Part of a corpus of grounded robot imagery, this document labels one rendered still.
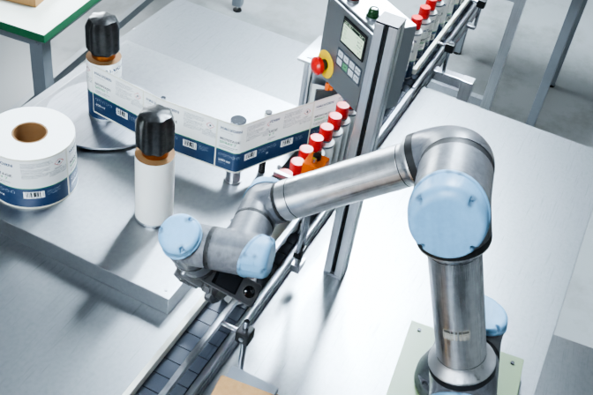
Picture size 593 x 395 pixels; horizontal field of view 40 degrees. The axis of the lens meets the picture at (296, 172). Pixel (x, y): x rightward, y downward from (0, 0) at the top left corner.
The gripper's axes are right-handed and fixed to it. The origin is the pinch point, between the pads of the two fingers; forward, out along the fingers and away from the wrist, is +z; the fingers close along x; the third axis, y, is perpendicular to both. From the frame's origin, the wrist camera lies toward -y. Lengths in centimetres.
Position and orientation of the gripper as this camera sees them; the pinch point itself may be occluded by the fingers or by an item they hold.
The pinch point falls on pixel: (227, 292)
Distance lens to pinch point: 171.6
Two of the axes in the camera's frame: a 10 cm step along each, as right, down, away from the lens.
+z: 1.1, 3.9, 9.1
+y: -8.9, -3.7, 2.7
